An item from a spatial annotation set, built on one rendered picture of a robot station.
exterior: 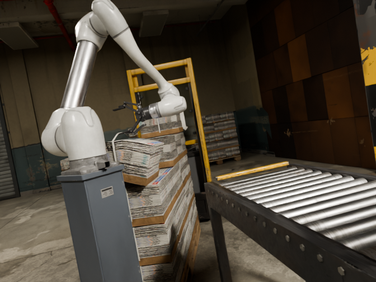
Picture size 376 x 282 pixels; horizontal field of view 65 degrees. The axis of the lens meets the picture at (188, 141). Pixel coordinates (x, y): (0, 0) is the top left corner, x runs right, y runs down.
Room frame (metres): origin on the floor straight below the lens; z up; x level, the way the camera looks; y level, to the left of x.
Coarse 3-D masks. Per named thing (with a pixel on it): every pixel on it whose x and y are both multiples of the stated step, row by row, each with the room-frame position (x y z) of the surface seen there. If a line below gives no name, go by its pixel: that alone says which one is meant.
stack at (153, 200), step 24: (168, 168) 2.13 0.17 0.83; (144, 192) 1.62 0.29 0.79; (168, 192) 1.83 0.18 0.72; (144, 216) 1.62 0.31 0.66; (168, 216) 1.74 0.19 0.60; (192, 216) 2.66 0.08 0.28; (144, 240) 1.63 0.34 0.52; (168, 240) 1.61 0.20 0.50; (168, 264) 1.62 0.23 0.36; (192, 264) 2.24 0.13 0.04
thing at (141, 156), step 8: (128, 144) 1.59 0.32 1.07; (136, 144) 1.58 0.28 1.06; (144, 144) 1.57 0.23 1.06; (152, 144) 1.59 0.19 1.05; (160, 144) 1.75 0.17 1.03; (128, 152) 1.58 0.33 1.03; (136, 152) 1.58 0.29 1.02; (144, 152) 1.57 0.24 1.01; (152, 152) 1.59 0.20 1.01; (160, 152) 1.81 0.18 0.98; (128, 160) 1.58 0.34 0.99; (136, 160) 1.58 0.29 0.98; (144, 160) 1.57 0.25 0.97; (152, 160) 1.64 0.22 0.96; (128, 168) 1.58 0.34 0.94; (136, 168) 1.57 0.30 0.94; (144, 168) 1.57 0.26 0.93; (152, 168) 1.68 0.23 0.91; (144, 176) 1.57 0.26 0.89
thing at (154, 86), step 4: (172, 80) 3.31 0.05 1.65; (176, 80) 3.31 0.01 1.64; (180, 80) 3.30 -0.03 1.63; (184, 80) 3.30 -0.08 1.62; (188, 80) 3.29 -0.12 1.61; (148, 84) 3.35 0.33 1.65; (152, 84) 3.34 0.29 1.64; (156, 84) 3.33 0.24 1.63; (176, 84) 3.32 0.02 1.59; (136, 88) 3.36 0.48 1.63; (140, 88) 3.36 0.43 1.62; (144, 88) 3.35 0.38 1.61; (148, 88) 3.35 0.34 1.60; (152, 88) 3.34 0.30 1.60; (156, 88) 3.35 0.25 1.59; (136, 92) 3.39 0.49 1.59
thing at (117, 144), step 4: (116, 140) 1.68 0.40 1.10; (120, 140) 1.59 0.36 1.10; (108, 144) 1.60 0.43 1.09; (116, 144) 1.60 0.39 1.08; (120, 144) 1.59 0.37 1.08; (108, 148) 1.60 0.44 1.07; (112, 148) 1.60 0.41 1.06; (116, 148) 1.60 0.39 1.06; (120, 148) 1.59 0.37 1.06; (108, 152) 1.60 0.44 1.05; (112, 152) 1.60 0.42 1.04; (116, 152) 1.60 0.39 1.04; (120, 152) 1.59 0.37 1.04; (112, 156) 1.60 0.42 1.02; (116, 156) 1.60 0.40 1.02; (120, 156) 1.59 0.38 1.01; (112, 160) 1.60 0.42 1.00; (116, 160) 1.60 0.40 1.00; (120, 160) 1.59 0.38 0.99
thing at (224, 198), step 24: (216, 192) 1.35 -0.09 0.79; (240, 216) 1.09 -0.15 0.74; (264, 216) 0.89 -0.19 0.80; (264, 240) 0.92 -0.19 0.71; (288, 240) 0.76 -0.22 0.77; (312, 240) 0.68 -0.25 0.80; (288, 264) 0.79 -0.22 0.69; (312, 264) 0.67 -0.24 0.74; (336, 264) 0.59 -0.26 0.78; (360, 264) 0.54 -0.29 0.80
